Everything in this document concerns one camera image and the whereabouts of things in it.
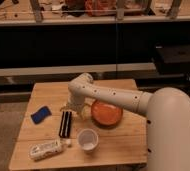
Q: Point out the black box on right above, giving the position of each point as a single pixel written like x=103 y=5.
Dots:
x=173 y=59

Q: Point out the orange plate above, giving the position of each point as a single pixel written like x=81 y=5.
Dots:
x=106 y=114

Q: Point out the wooden table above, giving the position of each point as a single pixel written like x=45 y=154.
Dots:
x=124 y=144

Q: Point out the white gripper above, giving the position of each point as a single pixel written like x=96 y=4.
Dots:
x=72 y=105

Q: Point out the black whiteboard eraser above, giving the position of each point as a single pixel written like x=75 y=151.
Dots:
x=65 y=126

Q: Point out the white plastic bottle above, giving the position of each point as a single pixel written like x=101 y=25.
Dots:
x=47 y=149

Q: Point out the white paper cup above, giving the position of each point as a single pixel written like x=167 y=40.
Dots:
x=88 y=140

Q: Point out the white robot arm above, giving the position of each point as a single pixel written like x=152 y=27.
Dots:
x=167 y=113

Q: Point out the blue sponge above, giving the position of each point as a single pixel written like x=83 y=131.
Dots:
x=40 y=115

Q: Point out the long metal shelf rail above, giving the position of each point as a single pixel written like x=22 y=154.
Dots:
x=75 y=69

